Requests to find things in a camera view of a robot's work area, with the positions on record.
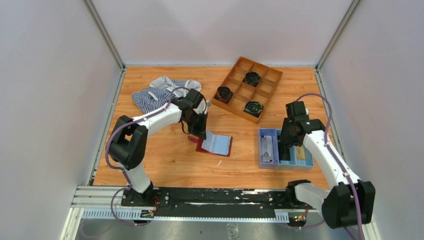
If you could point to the black rolled belt top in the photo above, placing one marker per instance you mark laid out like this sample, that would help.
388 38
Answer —
252 78

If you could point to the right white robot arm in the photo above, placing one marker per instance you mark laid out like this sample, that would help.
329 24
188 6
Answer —
349 201

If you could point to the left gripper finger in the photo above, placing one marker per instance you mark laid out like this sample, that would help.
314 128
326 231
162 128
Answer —
192 127
202 126

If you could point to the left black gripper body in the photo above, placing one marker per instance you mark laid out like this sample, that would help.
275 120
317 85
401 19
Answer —
199 125

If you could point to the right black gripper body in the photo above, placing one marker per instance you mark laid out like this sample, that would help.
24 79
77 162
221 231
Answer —
285 145

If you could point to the silver item in organizer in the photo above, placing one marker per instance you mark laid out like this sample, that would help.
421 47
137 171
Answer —
266 149

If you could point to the striped blue white cloth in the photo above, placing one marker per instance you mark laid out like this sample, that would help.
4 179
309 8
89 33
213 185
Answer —
159 91

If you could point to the black rolled belt left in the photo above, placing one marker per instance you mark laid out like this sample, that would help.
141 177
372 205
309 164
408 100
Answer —
223 94

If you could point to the gold item in organizer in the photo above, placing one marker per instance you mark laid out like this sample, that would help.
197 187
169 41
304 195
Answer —
300 153

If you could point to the black yellow rolled belt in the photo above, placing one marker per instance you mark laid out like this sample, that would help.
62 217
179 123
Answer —
253 108

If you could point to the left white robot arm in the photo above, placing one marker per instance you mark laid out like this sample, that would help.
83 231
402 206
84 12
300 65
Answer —
126 146

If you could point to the blue plastic organizer box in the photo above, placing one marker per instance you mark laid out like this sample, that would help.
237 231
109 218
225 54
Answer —
293 165

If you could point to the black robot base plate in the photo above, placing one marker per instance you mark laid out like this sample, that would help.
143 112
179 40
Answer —
215 203

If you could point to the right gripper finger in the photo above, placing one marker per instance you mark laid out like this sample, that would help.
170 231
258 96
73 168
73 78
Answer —
285 134
282 143

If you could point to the red leather card holder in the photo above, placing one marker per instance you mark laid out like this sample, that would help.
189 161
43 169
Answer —
214 144

